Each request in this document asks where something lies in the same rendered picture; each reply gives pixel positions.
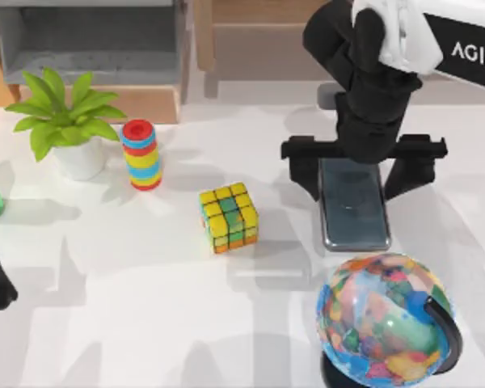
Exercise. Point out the black smartphone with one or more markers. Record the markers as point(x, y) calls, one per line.
point(353, 210)

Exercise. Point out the yellow and green puzzle cube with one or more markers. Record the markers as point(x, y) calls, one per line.
point(228, 218)

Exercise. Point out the wooden open shelf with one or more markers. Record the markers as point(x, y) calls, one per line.
point(258, 40)

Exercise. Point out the colourful globe on black stand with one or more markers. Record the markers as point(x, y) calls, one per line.
point(384, 323)

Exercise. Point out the stack of coloured rings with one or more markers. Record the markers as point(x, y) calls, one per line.
point(141, 155)

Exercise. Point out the wooden cupboard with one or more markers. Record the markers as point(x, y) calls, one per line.
point(105, 99)

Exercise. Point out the green plant in white pot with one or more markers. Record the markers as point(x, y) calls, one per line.
point(66, 121)

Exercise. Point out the grey cabinet with dark inside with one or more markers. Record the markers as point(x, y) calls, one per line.
point(93, 36)

